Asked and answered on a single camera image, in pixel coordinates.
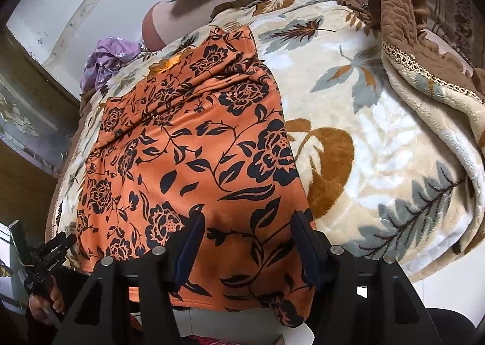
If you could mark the wooden door with glass pane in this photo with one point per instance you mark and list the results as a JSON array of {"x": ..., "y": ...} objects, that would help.
[{"x": 30, "y": 121}]

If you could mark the person's dark clothing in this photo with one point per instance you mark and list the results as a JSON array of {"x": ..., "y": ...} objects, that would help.
[{"x": 454, "y": 330}]

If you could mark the brown quilted cloth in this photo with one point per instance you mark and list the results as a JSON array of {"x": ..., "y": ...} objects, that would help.
[{"x": 401, "y": 0}]

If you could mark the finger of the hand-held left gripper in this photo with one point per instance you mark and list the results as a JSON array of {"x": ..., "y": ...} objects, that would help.
[{"x": 60, "y": 242}]

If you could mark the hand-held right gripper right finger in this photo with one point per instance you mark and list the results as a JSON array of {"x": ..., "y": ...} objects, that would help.
[{"x": 307, "y": 250}]

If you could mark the leaf print blanket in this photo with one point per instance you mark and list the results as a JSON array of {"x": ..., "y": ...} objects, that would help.
[{"x": 379, "y": 140}]

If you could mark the orange floral shirt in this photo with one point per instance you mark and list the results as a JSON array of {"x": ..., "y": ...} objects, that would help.
[{"x": 197, "y": 147}]

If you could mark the purple floral cloth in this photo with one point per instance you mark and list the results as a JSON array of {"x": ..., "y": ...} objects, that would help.
[{"x": 110, "y": 56}]

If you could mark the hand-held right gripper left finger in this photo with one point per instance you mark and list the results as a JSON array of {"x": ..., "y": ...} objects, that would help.
[{"x": 189, "y": 246}]

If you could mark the person's left hand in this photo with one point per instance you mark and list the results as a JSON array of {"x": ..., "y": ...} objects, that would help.
[{"x": 57, "y": 299}]

